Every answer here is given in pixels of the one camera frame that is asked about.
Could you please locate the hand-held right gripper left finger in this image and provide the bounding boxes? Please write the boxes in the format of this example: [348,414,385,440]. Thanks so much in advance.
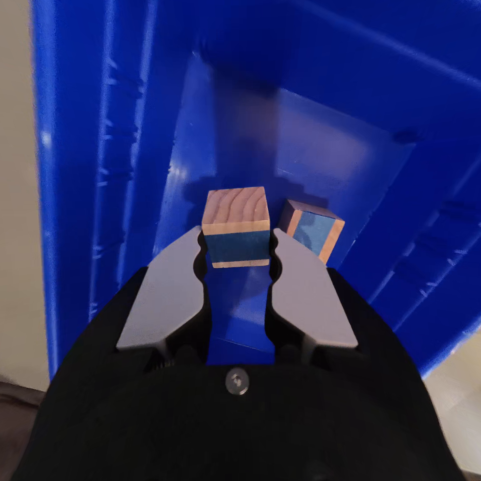
[115,225,212,367]

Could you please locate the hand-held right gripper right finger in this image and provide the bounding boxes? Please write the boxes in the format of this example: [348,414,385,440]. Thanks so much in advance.
[265,227,359,364]

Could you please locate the blue-striped wooden cube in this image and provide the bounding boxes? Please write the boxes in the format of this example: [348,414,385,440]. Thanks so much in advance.
[201,186,271,269]
[277,199,346,265]

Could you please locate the blue plastic bin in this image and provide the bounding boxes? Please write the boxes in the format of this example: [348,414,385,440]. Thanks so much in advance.
[29,0,481,381]

